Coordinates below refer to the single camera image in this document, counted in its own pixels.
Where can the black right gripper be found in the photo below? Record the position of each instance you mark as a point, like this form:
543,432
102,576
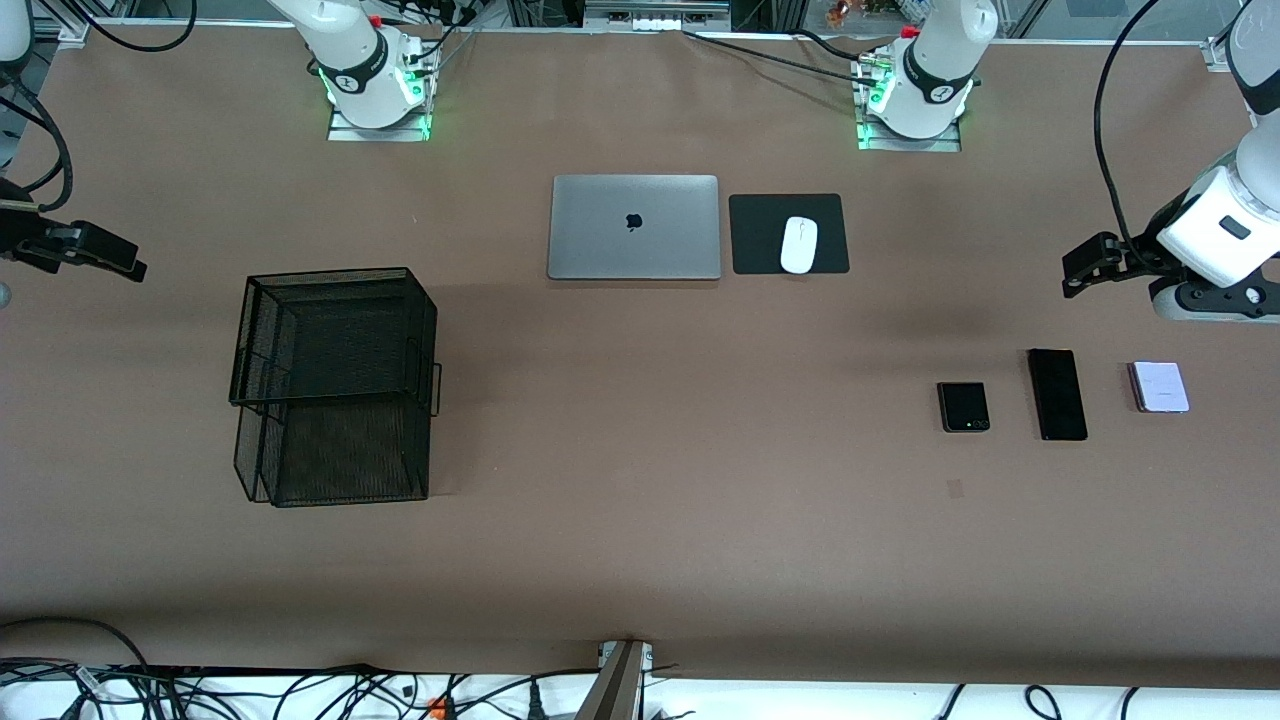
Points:
22,240

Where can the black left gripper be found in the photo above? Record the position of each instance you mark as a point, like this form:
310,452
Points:
1142,252

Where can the tall black smartphone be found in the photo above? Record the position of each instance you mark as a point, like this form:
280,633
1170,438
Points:
1058,395

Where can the lavender flip phone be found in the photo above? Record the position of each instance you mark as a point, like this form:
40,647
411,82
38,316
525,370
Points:
1160,387

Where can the small black flip phone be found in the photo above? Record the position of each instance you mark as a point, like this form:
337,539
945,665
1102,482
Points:
964,406

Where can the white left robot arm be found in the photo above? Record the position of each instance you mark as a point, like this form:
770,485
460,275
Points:
935,80

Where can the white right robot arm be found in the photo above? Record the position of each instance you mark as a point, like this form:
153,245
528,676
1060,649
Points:
360,70

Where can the white computer mouse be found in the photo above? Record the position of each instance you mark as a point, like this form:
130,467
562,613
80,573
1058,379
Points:
799,245

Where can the black mouse pad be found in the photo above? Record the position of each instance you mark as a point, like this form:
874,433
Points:
760,235

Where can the silver closed laptop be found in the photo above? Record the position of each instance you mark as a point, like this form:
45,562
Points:
634,240

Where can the white power strip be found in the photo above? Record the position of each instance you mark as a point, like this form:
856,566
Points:
657,24

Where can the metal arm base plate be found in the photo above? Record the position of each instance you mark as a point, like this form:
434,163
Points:
350,133
945,145

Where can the aluminium frame corner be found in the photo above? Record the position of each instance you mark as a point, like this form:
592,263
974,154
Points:
1218,55
60,25

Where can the grey aluminium post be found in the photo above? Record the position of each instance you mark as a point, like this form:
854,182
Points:
615,690

